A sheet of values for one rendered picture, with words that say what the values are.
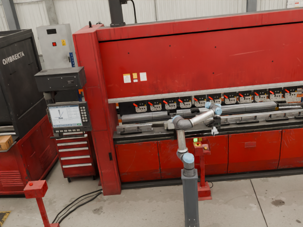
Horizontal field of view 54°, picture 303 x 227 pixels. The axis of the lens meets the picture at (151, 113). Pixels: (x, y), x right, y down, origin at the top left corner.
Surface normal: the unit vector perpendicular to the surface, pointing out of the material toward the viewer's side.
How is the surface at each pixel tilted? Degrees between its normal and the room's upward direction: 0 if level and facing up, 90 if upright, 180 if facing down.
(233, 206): 0
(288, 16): 90
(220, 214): 0
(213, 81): 90
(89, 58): 90
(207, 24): 90
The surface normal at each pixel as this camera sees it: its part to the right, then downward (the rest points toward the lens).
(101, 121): 0.01, 0.39
